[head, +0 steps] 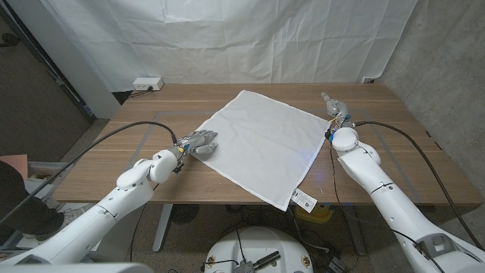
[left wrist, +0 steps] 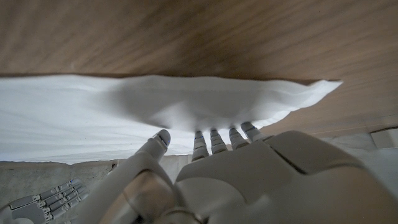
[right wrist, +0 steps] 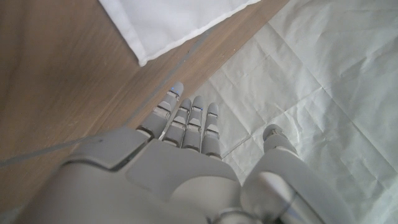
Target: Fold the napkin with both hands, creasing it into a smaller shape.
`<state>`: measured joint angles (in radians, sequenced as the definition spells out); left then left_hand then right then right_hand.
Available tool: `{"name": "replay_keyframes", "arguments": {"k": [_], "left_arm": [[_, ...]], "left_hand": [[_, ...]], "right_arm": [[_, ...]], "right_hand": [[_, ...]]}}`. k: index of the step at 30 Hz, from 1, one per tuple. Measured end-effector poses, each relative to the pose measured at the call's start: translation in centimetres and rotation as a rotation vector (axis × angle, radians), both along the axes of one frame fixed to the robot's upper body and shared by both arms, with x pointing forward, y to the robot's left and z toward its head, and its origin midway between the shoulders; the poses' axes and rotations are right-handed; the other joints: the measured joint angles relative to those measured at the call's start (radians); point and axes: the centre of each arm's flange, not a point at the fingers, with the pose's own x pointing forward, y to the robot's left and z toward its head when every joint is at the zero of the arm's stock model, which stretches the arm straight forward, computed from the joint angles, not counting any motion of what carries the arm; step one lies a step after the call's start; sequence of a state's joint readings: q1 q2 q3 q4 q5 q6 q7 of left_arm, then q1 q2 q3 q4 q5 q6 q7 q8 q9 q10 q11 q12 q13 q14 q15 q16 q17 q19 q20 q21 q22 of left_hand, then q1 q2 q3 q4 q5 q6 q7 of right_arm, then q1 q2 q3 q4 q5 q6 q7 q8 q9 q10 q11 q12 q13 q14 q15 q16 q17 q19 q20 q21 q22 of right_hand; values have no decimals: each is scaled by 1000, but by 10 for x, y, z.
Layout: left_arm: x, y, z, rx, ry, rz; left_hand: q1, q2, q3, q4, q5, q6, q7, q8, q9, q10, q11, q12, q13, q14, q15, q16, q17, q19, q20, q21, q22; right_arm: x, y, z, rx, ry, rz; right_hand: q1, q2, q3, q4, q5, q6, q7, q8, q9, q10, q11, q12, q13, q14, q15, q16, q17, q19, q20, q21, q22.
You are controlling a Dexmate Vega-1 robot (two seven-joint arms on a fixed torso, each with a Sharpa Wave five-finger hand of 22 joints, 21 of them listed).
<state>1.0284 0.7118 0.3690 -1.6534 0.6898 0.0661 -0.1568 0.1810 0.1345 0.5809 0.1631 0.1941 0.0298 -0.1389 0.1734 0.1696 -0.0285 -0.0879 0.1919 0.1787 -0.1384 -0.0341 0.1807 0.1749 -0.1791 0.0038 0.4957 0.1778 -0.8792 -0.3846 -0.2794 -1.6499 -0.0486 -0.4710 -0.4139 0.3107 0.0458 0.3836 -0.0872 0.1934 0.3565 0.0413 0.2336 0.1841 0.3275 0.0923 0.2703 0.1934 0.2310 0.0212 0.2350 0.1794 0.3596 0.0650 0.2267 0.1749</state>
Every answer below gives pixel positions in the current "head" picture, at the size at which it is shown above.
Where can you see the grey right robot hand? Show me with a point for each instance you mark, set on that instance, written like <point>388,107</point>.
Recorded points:
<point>337,110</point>

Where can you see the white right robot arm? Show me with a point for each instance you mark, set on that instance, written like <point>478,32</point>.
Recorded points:
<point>379,182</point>

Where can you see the black round floor fan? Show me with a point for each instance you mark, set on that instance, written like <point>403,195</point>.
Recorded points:
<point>184,212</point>

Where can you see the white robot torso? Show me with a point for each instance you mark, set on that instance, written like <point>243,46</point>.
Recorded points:
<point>261,239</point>

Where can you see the grey metal connector block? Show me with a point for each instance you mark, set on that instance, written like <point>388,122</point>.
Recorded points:
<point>245,267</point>

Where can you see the white power strip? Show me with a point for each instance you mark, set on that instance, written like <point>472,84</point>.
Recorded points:
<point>148,83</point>

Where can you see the grey table leg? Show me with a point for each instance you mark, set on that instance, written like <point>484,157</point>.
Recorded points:
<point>354,231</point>

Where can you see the white wrinkled backdrop sheet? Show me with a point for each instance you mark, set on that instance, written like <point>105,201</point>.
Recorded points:
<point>227,38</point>

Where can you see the white storage bin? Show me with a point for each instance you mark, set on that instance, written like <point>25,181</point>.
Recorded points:
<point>49,168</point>

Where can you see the grey sneaker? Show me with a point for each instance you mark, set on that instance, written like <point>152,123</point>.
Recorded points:
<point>77,214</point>

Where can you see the person in black clothes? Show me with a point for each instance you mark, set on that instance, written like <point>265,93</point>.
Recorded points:
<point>19,204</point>

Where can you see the white cloth napkin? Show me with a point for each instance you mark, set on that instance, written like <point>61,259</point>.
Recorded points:
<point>265,144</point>

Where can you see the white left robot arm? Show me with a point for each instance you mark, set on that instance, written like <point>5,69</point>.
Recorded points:
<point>94,223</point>

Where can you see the black tool on torso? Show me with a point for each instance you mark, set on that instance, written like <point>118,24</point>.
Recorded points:
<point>267,259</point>

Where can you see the yellow object under table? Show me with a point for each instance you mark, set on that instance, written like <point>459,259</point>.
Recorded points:
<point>318,216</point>

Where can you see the white table leg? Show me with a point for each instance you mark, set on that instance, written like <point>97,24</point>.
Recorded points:
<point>163,227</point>

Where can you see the pink flat object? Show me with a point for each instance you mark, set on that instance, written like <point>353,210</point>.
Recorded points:
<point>17,161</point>

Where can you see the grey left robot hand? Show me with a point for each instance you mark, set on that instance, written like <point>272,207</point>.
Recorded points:
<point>197,142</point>

